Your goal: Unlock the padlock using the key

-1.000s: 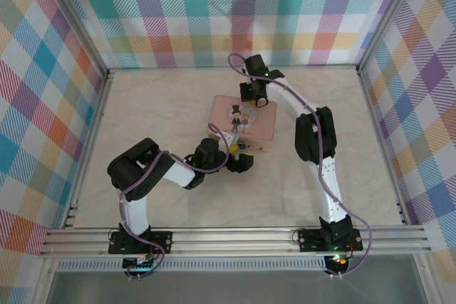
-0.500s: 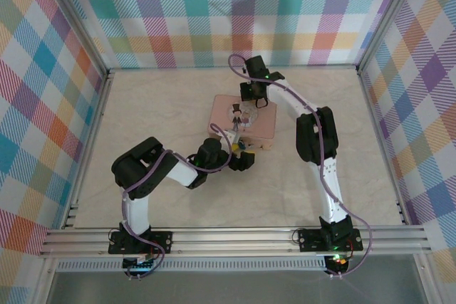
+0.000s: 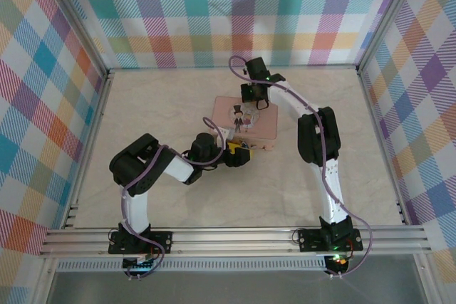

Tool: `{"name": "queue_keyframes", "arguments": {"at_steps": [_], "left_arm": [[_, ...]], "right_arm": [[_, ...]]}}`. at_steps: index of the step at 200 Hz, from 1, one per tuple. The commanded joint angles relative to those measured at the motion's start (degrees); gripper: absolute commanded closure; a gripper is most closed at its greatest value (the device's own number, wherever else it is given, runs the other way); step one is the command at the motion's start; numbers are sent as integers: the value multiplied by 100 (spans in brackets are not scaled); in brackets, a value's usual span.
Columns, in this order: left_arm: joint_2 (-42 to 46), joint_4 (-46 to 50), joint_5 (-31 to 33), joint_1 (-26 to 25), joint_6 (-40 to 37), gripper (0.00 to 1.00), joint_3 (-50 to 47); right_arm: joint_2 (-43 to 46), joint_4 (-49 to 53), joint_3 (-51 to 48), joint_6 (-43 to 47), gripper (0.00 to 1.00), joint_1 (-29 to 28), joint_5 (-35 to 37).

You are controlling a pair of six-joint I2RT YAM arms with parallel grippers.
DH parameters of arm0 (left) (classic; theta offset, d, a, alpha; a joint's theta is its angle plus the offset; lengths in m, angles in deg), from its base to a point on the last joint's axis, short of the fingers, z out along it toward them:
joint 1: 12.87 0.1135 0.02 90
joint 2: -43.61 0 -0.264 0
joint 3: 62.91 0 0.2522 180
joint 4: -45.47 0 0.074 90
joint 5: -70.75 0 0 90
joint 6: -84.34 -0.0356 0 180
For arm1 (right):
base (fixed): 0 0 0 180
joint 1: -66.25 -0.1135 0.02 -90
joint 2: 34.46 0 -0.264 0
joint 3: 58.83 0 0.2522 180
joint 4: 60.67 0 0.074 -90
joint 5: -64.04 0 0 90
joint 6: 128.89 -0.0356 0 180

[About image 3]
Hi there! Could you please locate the aluminium frame post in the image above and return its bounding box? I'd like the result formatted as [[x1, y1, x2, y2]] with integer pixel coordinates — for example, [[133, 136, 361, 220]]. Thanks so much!
[[35, 0, 112, 76], [355, 0, 428, 74]]

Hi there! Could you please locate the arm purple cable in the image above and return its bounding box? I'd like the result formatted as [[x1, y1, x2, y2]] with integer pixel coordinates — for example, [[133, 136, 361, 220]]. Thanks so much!
[[120, 117, 229, 281], [228, 55, 374, 279]]

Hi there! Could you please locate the aluminium side floor rail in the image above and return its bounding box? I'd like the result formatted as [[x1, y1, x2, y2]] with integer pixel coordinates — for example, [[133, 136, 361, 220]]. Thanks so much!
[[61, 70, 115, 230], [356, 65, 410, 226]]

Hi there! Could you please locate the slotted grey cable duct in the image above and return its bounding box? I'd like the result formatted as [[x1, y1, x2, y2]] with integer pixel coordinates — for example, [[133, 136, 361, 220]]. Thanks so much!
[[56, 256, 327, 272]]

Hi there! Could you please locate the grey metal panel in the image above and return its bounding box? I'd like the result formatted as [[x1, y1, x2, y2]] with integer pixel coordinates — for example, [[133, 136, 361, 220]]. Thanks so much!
[[49, 270, 427, 304]]

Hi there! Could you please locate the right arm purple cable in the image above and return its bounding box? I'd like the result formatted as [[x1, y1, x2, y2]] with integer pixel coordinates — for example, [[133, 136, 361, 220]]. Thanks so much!
[[228, 55, 374, 279]]

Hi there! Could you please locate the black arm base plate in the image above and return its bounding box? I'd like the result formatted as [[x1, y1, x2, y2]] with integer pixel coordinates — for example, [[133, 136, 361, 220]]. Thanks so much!
[[298, 228, 363, 252], [108, 231, 174, 255]]

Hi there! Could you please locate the aluminium mounting rail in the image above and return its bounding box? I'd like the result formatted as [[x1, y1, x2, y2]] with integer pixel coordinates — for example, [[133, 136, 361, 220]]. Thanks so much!
[[38, 224, 430, 259]]

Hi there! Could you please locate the controller board orange part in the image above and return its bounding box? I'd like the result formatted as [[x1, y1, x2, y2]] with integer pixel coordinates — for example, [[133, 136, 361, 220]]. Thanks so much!
[[326, 252, 353, 270]]

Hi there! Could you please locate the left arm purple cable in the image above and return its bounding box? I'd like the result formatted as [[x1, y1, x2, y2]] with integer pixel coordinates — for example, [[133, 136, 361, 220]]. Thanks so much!
[[120, 117, 229, 281]]

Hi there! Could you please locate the aluminium outer frame leg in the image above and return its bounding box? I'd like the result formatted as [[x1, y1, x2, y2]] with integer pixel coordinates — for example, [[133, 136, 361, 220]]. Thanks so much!
[[32, 256, 58, 304], [415, 253, 440, 304]]

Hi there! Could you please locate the pink tin box cartoon couple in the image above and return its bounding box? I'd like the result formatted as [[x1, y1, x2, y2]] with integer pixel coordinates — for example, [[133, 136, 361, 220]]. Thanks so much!
[[209, 95, 281, 152]]

